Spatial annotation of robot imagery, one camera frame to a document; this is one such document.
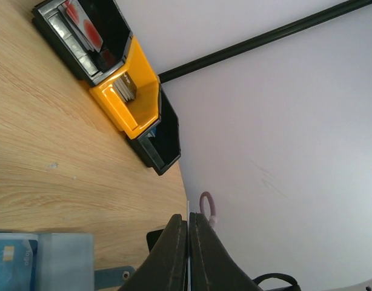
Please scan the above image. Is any black bin right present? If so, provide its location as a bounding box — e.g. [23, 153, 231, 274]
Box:
[125, 87, 181, 176]

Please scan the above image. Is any black frame post right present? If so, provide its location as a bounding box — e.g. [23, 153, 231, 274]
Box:
[159, 0, 372, 83]

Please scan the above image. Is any black VIP card stack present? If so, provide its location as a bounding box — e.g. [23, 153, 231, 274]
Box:
[113, 72, 137, 103]

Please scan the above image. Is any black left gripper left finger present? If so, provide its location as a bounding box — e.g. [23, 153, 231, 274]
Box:
[120, 214, 187, 291]

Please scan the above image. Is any teal leather card holder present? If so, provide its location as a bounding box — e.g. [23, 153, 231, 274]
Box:
[0, 232, 135, 291]

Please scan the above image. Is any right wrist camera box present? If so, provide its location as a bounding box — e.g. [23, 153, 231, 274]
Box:
[146, 229, 164, 252]

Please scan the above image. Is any black bin left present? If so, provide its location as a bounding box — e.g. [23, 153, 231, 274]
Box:
[32, 1, 133, 87]

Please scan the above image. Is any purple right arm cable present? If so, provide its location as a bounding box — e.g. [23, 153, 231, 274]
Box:
[199, 191, 219, 231]

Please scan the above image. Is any yellow middle bin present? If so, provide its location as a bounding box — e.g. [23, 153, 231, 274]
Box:
[89, 37, 159, 139]

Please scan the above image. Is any blue VIP card stack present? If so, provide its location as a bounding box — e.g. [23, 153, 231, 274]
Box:
[147, 127, 157, 138]

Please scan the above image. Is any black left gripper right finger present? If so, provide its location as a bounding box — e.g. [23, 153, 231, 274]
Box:
[189, 213, 261, 291]

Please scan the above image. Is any red white card stack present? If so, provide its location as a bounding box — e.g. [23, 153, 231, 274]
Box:
[58, 0, 103, 53]

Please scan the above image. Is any black bin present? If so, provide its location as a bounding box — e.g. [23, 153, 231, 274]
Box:
[32, 1, 133, 87]
[125, 87, 181, 176]

